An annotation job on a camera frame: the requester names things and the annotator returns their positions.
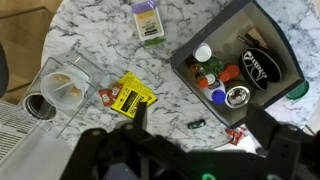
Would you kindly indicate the round metal tin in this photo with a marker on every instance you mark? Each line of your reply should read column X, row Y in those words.
column 237, row 96

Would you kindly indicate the silver laptop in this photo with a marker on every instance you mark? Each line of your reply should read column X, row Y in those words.
column 13, row 130

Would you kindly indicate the yellow printed flyer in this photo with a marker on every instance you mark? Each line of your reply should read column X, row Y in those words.
column 133, row 78

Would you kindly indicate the clear plastic cup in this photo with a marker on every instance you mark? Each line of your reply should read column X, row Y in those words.
column 63, row 90

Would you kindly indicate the amber bottle red cap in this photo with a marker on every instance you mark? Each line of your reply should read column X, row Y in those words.
column 197, row 72

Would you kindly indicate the green bottle red cap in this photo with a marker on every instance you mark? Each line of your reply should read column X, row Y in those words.
column 216, row 66

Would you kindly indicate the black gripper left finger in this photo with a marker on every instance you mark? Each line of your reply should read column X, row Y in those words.
column 140, row 115

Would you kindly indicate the yellow thank you card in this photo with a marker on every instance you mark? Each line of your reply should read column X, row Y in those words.
column 128, row 100

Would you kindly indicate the red ketchup packet pile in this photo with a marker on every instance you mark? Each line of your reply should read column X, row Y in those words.
column 235, row 136

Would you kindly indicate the white cap jar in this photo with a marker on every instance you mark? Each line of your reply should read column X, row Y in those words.
column 202, row 52

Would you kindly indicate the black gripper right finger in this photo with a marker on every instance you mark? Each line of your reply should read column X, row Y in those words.
column 263, row 128

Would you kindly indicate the green round lid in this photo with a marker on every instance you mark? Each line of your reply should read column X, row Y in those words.
column 298, row 91

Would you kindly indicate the small red cap bottle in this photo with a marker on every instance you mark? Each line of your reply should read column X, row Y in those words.
column 224, row 77

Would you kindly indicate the black cap white print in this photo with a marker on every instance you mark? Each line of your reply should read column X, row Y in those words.
column 260, row 68

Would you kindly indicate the dark blue cardboard box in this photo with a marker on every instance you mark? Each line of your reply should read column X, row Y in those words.
column 283, row 56

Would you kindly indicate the white bottle blue cap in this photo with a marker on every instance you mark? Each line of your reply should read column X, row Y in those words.
column 215, row 90

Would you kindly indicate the small green leaf piece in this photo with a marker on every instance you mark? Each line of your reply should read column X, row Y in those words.
column 155, row 42

